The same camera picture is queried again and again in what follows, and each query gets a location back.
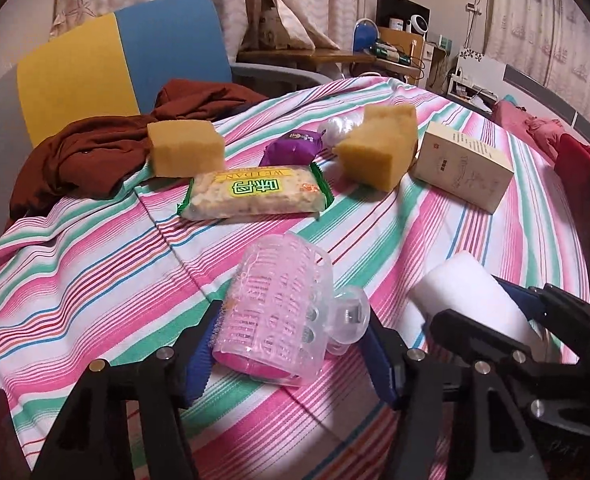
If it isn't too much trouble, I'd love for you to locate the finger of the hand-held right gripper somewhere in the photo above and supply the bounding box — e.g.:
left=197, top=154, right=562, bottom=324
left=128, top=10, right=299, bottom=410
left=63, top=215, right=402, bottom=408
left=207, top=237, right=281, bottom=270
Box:
left=495, top=276, right=590, bottom=362
left=429, top=309, right=532, bottom=377

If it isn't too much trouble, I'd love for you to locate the grey bed rail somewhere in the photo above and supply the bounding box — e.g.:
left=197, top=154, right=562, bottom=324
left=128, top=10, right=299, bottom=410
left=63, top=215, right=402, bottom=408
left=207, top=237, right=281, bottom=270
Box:
left=505, top=64, right=590, bottom=136

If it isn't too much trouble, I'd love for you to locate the blue round appliance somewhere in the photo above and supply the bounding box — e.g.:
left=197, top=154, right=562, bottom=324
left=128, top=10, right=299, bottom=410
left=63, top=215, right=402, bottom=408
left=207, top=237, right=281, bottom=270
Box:
left=353, top=19, right=378, bottom=53

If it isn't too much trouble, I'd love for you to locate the wooden desk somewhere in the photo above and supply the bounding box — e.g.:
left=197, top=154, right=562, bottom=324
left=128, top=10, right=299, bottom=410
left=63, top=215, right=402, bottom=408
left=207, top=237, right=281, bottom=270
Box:
left=236, top=27, right=426, bottom=86

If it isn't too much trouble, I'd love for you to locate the pink red clothing pile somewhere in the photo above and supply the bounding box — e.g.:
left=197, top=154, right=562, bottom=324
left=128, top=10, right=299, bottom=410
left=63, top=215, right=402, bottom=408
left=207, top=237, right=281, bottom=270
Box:
left=495, top=99, right=590, bottom=183

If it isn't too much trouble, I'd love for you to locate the yellow sponge block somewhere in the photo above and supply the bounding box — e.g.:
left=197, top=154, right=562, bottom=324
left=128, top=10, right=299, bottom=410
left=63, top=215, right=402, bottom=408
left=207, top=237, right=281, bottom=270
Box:
left=335, top=104, right=420, bottom=193
left=146, top=120, right=226, bottom=178

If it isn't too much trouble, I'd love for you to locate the beige cardboard box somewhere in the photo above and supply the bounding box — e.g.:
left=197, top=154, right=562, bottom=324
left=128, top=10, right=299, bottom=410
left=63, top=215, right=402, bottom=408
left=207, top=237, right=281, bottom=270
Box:
left=409, top=121, right=516, bottom=215

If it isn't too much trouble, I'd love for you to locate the printed paper bag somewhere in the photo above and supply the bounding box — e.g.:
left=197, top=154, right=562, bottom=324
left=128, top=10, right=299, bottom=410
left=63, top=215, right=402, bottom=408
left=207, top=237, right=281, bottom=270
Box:
left=259, top=7, right=291, bottom=50

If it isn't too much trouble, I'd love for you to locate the pink green striped tablecloth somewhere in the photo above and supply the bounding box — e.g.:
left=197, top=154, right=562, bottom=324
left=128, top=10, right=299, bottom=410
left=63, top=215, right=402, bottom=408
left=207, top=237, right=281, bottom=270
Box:
left=0, top=77, right=590, bottom=480

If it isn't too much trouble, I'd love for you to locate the pink hair roller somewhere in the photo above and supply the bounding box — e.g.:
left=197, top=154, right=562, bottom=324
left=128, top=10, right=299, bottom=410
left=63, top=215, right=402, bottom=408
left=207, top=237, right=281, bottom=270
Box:
left=211, top=231, right=371, bottom=388

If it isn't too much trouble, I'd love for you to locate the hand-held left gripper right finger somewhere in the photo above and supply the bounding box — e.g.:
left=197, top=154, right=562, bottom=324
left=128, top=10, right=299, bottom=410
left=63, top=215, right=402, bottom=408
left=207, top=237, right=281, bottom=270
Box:
left=362, top=321, right=548, bottom=480

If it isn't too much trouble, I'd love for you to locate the black cabinet box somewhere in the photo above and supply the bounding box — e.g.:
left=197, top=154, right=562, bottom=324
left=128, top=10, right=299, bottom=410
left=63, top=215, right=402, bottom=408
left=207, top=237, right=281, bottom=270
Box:
left=376, top=0, right=431, bottom=31

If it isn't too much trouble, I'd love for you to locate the purple snack packet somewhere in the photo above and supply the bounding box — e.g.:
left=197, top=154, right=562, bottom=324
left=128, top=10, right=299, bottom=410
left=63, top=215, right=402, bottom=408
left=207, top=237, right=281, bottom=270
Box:
left=260, top=130, right=326, bottom=167

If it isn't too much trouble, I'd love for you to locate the rice cracker snack packet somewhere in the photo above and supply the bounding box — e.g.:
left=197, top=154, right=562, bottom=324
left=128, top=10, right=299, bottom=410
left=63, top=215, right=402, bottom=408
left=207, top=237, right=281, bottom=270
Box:
left=176, top=162, right=335, bottom=222

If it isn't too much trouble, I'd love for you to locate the white storage shelf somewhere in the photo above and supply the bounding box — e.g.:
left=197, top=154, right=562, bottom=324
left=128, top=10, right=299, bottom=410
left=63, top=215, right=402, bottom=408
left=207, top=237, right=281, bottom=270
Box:
left=447, top=49, right=496, bottom=101

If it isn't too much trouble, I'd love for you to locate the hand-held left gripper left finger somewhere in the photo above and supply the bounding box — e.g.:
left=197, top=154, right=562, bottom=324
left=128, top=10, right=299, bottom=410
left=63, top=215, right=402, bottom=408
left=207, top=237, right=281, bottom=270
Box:
left=30, top=300, right=225, bottom=480

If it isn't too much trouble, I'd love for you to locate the white foam block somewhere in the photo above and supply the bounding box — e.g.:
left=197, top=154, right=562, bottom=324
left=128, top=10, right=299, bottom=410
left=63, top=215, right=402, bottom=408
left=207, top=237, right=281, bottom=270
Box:
left=407, top=251, right=550, bottom=356

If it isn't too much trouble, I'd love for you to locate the rust brown garment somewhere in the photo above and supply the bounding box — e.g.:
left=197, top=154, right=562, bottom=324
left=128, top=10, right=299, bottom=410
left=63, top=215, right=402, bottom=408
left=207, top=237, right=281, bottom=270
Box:
left=9, top=78, right=271, bottom=218

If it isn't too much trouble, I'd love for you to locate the grey yellow blue chair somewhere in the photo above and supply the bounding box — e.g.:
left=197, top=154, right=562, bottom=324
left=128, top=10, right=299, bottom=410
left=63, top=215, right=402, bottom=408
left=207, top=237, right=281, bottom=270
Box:
left=0, top=0, right=333, bottom=171

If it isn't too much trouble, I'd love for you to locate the clear plastic ball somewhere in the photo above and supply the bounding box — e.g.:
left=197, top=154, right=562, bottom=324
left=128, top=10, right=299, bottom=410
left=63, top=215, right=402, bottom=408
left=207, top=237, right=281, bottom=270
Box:
left=320, top=112, right=366, bottom=148

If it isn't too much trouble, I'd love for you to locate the dark green handheld device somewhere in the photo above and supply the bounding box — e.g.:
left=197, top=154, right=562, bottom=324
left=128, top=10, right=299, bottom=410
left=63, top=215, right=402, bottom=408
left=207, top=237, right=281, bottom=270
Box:
left=372, top=42, right=408, bottom=64

